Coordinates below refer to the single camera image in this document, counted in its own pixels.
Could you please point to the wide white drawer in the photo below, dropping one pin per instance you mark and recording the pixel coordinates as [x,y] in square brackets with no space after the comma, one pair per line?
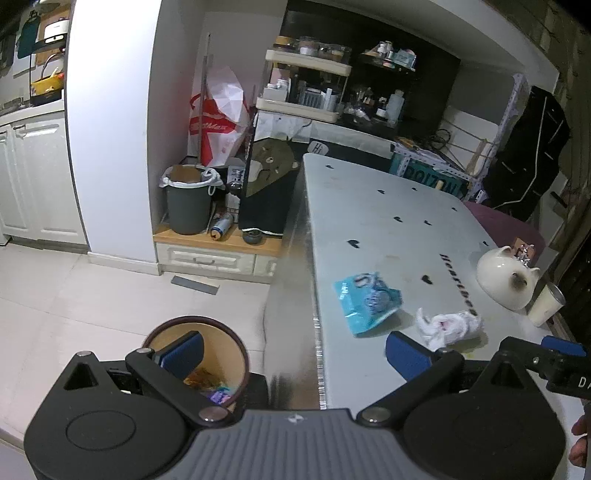
[203,259]

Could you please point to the white plastic bottle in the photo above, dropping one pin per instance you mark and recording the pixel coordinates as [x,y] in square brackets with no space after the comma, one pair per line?
[395,108]

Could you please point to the teal printed box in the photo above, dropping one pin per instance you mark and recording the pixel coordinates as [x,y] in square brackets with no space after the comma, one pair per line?
[431,177]

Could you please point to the yellow wrapper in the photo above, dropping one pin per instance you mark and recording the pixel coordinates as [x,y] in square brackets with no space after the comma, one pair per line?
[203,376]

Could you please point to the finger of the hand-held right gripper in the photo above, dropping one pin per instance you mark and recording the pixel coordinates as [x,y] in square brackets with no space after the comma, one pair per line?
[524,350]
[563,345]

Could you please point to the purple packet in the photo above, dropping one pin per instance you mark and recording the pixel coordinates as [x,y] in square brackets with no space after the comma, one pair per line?
[220,396]

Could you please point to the white kitchen cabinet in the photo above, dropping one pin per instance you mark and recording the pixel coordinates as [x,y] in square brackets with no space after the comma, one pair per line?
[37,175]

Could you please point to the black jacket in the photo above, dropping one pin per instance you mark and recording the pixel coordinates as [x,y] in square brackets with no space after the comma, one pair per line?
[531,152]

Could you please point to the dark round bowl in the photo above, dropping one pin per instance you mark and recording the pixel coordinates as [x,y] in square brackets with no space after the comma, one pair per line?
[253,237]

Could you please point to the silver table cover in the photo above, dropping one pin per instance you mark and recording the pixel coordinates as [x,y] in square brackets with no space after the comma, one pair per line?
[369,221]

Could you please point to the red and white plastic bag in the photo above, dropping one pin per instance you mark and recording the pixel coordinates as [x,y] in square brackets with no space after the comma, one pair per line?
[221,110]

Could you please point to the brown and beige waste bin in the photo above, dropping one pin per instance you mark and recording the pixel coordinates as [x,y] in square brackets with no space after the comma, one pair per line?
[221,346]

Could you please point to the white teapot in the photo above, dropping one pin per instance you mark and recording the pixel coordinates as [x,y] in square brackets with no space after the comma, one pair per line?
[498,277]

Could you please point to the silver spray can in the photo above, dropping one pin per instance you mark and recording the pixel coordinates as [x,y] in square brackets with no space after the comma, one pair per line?
[220,226]

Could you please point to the grey floor strip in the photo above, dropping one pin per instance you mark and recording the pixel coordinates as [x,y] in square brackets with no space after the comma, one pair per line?
[194,285]

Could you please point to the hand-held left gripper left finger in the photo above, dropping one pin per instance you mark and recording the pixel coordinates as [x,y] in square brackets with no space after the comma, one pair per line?
[184,353]

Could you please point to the white bucket liner bag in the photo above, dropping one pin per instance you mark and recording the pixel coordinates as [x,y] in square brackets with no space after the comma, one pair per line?
[213,177]

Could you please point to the cream two-tier rack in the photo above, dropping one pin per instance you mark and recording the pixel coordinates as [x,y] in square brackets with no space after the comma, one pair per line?
[304,57]

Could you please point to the narrow white drawer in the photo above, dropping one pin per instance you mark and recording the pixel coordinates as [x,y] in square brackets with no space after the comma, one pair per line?
[265,267]

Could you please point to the yellow pot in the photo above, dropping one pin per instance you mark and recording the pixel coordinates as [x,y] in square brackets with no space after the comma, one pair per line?
[46,85]

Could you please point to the white kitchen appliance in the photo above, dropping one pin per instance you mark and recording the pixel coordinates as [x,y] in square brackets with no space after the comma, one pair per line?
[55,30]

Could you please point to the white perforated rack post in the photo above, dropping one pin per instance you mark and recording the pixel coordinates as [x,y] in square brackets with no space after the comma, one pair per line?
[510,106]

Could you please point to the round white sign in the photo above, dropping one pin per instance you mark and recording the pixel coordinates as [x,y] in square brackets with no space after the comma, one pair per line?
[317,148]

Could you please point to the black cabinet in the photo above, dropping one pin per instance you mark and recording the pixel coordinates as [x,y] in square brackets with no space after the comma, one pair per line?
[268,198]

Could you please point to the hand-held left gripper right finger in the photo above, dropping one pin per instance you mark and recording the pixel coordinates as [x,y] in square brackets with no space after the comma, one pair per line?
[406,355]

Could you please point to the maroon chair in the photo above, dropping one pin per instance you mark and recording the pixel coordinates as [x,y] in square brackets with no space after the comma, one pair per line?
[503,224]

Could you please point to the wooden ledge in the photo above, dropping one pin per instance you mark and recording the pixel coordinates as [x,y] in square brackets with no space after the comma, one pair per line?
[194,240]

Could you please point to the person's right hand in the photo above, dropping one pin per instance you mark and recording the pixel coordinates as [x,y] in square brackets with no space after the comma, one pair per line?
[581,454]

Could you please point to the blue snack packet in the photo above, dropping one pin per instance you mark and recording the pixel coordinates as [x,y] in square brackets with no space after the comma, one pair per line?
[369,302]

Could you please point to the white tissue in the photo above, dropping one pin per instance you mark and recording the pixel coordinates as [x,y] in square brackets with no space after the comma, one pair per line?
[443,325]

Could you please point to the cream cup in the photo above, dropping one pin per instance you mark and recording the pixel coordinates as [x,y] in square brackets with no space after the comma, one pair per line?
[542,307]

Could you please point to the grey plastic bucket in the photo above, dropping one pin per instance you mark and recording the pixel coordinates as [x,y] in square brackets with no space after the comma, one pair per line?
[187,207]

